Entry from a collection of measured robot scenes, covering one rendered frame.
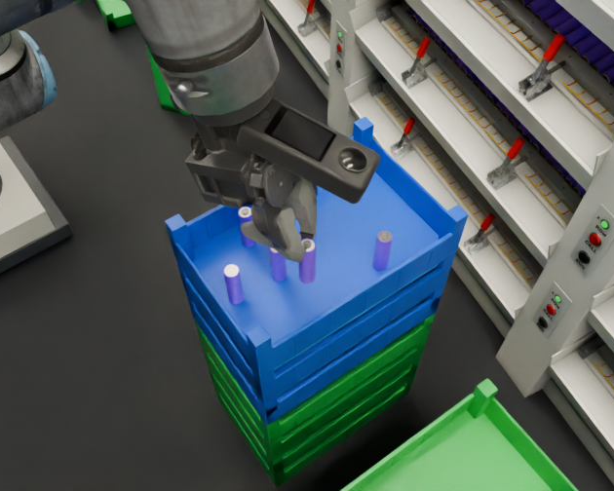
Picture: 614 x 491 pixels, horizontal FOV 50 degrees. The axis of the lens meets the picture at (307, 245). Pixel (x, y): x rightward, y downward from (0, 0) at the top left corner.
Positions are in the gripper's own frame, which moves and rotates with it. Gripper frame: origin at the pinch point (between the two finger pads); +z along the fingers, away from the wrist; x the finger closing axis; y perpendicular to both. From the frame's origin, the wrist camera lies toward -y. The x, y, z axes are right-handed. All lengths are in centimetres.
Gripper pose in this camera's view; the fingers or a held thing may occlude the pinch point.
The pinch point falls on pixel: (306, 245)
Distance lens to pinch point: 68.2
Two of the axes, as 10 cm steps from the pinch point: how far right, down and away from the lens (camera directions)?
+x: -4.2, 7.5, -5.1
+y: -8.8, -1.9, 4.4
